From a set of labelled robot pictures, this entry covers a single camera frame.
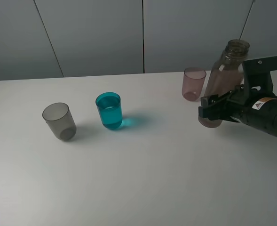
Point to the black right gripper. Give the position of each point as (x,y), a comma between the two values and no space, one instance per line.
(233,104)

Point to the brown translucent water bottle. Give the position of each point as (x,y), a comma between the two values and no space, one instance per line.
(225,74)

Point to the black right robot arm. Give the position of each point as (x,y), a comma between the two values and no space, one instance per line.
(273,130)

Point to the pink translucent plastic cup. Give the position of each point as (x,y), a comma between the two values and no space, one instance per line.
(193,81)

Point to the teal translucent plastic cup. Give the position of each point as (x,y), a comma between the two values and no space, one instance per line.
(109,108)

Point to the grey translucent plastic cup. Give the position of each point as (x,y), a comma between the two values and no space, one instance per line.
(59,119)

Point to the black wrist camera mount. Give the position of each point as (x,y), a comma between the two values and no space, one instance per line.
(257,78)

